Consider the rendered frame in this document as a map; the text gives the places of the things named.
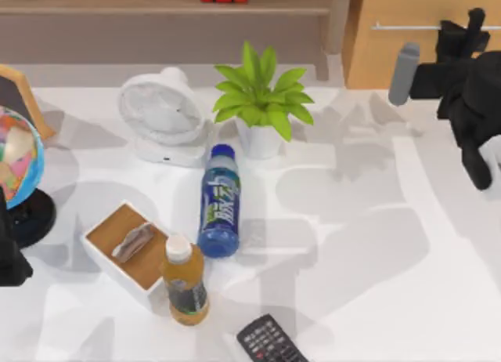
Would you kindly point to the colourful globe on black stand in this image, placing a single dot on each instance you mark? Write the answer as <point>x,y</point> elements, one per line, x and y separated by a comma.
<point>19,154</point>

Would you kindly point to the white table fan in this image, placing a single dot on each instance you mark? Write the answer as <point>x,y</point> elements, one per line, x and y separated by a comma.
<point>160,115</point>

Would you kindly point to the green plant in white pot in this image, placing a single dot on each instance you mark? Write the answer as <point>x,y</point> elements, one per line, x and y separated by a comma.
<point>260,99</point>

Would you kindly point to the framed blackboard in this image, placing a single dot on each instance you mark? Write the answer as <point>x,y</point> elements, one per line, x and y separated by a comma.
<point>15,91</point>

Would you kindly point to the grey tissue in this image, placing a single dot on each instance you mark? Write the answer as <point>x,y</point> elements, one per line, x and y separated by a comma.
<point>134,241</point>

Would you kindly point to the open wooden shelves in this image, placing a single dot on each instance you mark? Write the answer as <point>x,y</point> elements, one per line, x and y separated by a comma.
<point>164,21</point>

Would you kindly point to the blue bottle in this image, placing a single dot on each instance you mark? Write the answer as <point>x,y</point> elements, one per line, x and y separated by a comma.
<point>220,205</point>

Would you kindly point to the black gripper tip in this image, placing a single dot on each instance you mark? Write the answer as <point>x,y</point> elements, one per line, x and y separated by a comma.
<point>9,256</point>

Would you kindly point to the white tissue box wooden lid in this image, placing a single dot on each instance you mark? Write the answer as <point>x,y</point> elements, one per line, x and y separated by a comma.
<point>129,256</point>

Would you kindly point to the wooden cupboard door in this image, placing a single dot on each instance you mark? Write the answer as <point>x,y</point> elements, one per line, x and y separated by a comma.
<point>391,60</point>

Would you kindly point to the orange juice bottle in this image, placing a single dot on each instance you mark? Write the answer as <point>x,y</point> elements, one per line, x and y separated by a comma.
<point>184,283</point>

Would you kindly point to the black remote control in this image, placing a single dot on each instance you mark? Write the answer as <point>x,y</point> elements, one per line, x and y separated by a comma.
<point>270,340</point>

